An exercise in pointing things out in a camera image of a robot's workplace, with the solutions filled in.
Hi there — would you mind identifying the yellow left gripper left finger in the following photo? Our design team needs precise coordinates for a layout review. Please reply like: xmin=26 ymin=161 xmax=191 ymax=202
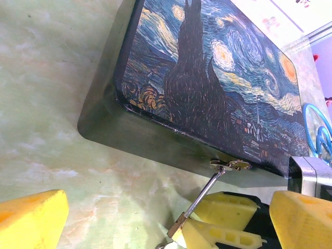
xmin=0 ymin=189 xmax=70 ymax=249

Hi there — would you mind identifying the silver tin box hasp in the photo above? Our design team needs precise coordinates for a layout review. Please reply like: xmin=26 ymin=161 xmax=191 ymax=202
xmin=209 ymin=158 xmax=253 ymax=171

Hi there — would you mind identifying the blue stethoscope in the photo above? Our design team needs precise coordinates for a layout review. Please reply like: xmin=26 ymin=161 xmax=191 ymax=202
xmin=301 ymin=102 xmax=332 ymax=167

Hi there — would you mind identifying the starry night tin box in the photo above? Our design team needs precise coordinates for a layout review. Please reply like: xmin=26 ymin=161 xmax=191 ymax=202
xmin=77 ymin=0 xmax=312 ymax=189

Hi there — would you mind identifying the aluminium frame post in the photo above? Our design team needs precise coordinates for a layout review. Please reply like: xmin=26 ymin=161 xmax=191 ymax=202
xmin=307 ymin=22 xmax=332 ymax=44

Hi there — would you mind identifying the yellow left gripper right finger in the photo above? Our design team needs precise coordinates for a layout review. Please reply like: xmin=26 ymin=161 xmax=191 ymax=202
xmin=269 ymin=191 xmax=332 ymax=249

